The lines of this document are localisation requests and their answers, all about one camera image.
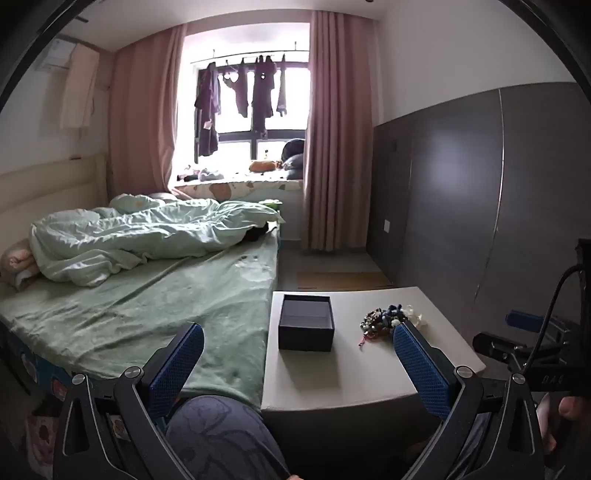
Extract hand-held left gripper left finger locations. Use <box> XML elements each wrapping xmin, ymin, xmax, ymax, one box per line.
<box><xmin>53</xmin><ymin>322</ymin><xmax>205</xmax><ymax>480</ymax></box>

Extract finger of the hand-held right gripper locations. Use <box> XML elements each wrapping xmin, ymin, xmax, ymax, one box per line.
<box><xmin>505</xmin><ymin>312</ymin><xmax>570</xmax><ymax>335</ymax></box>
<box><xmin>473</xmin><ymin>331</ymin><xmax>548</xmax><ymax>371</ymax></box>

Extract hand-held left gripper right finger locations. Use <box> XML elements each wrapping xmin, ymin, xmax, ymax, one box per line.
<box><xmin>393</xmin><ymin>321</ymin><xmax>546</xmax><ymax>480</ymax></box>

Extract pile of beaded jewelry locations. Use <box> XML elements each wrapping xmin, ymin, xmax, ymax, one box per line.
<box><xmin>358</xmin><ymin>303</ymin><xmax>424</xmax><ymax>347</ymax></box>

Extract black jewelry box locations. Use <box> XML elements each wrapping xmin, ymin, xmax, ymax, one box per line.
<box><xmin>278</xmin><ymin>294</ymin><xmax>334</xmax><ymax>352</ymax></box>

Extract person's right hand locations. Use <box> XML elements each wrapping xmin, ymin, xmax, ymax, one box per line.
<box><xmin>538</xmin><ymin>392</ymin><xmax>591</xmax><ymax>457</ymax></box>

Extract bed with green sheet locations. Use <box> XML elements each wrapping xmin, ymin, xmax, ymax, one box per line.
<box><xmin>0</xmin><ymin>225</ymin><xmax>282</xmax><ymax>411</ymax></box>

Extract white low table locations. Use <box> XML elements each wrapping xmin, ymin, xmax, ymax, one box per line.
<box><xmin>260</xmin><ymin>286</ymin><xmax>488</xmax><ymax>457</ymax></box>

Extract person's patterned trouser leg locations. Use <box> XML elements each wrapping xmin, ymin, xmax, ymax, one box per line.
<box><xmin>164</xmin><ymin>394</ymin><xmax>291</xmax><ymax>480</ymax></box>

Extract light green quilt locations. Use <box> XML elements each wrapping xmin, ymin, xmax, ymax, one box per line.
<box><xmin>28</xmin><ymin>194</ymin><xmax>286</xmax><ymax>288</ymax></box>

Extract grey wardrobe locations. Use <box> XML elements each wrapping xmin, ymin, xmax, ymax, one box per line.
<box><xmin>367</xmin><ymin>82</ymin><xmax>591</xmax><ymax>335</ymax></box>

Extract pink printed bag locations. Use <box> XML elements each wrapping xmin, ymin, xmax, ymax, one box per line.
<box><xmin>25</xmin><ymin>401</ymin><xmax>62</xmax><ymax>468</ymax></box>

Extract printed window seat cushion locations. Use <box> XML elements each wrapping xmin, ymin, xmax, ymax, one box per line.
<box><xmin>171</xmin><ymin>179</ymin><xmax>304</xmax><ymax>204</ymax></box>

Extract grey clothes heap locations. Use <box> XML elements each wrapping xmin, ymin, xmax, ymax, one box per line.
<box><xmin>178</xmin><ymin>167</ymin><xmax>227</xmax><ymax>182</ymax></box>

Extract beige headboard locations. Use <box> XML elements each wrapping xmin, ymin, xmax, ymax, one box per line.
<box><xmin>0</xmin><ymin>154</ymin><xmax>110</xmax><ymax>252</ymax></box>

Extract grey round cushion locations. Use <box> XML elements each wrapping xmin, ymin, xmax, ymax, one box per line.
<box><xmin>283</xmin><ymin>154</ymin><xmax>305</xmax><ymax>182</ymax></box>

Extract window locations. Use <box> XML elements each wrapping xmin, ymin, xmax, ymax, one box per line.
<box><xmin>184</xmin><ymin>23</ymin><xmax>310</xmax><ymax>171</ymax></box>

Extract pink curtain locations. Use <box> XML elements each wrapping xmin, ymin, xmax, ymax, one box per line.
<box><xmin>301</xmin><ymin>9</ymin><xmax>375</xmax><ymax>254</ymax></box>
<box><xmin>108</xmin><ymin>23</ymin><xmax>188</xmax><ymax>204</ymax></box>

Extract long dark hanging garment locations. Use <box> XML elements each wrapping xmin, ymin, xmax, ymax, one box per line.
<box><xmin>194</xmin><ymin>62</ymin><xmax>221</xmax><ymax>158</ymax></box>

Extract dark hanging top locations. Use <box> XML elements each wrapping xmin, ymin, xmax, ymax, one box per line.
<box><xmin>233</xmin><ymin>58</ymin><xmax>253</xmax><ymax>118</ymax></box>

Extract dark hanging trousers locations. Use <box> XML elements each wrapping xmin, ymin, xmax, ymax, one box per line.
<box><xmin>252</xmin><ymin>55</ymin><xmax>278</xmax><ymax>139</ymax></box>

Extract beige cloth cover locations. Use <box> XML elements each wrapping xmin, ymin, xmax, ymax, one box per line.
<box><xmin>60</xmin><ymin>46</ymin><xmax>100</xmax><ymax>130</ymax></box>

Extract narrow dark hanging garment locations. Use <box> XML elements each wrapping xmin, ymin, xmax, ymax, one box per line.
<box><xmin>276</xmin><ymin>53</ymin><xmax>288</xmax><ymax>117</ymax></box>

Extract clothes rod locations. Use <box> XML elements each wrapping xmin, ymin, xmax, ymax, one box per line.
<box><xmin>191</xmin><ymin>46</ymin><xmax>309</xmax><ymax>70</ymax></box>

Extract white air conditioner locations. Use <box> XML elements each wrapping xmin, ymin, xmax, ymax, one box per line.
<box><xmin>39</xmin><ymin>37</ymin><xmax>100</xmax><ymax>77</ymax></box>

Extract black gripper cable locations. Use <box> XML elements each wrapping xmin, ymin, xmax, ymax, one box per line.
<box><xmin>524</xmin><ymin>265</ymin><xmax>583</xmax><ymax>371</ymax></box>

